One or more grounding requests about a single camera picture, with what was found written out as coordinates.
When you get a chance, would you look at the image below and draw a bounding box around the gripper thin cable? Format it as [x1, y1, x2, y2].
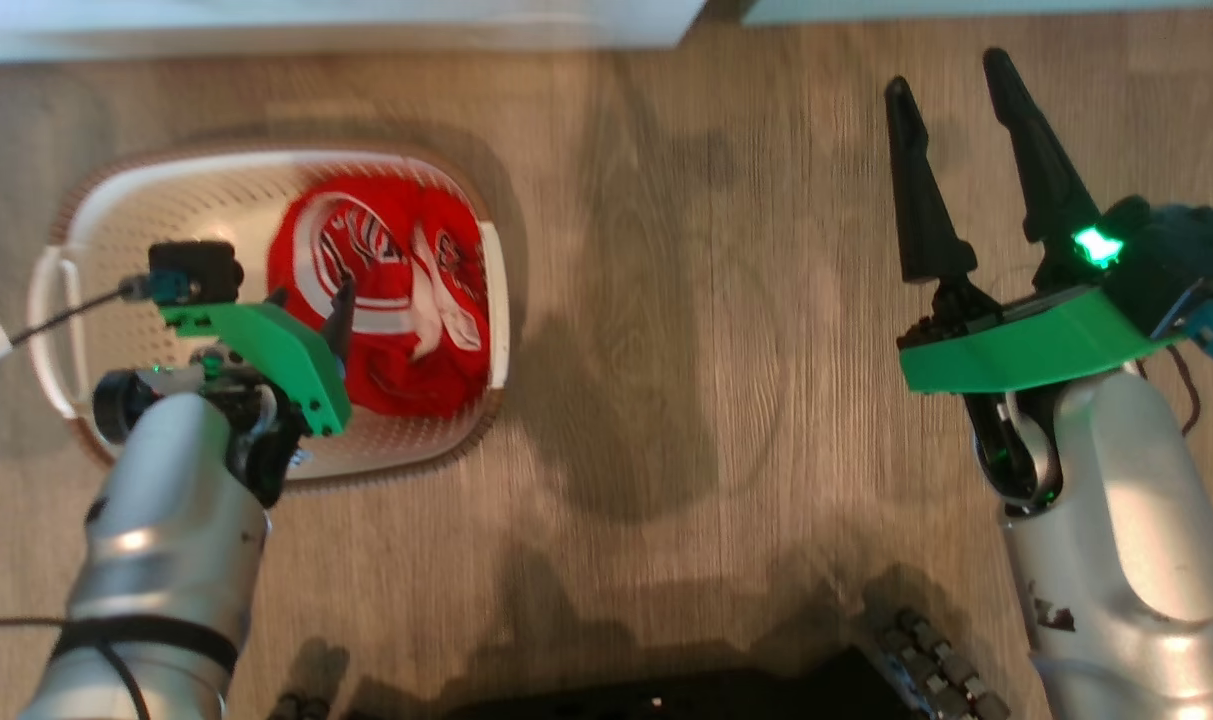
[10, 284, 153, 347]
[1134, 345, 1213, 541]

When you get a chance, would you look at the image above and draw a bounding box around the pale green cabinet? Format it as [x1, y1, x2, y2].
[741, 0, 1213, 27]

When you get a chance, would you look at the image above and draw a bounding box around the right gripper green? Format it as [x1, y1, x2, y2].
[884, 47, 1193, 394]

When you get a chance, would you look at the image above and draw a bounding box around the red garment with white stripes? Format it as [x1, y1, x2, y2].
[266, 172, 493, 419]

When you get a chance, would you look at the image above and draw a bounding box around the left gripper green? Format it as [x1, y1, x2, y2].
[161, 277, 358, 507]

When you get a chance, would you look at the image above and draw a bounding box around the white basket with brown rim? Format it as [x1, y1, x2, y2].
[26, 140, 512, 483]

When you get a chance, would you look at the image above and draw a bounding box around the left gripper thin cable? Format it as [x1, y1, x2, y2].
[10, 284, 153, 347]

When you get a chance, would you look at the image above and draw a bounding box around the right gripper thin cable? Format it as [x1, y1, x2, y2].
[1134, 345, 1213, 541]

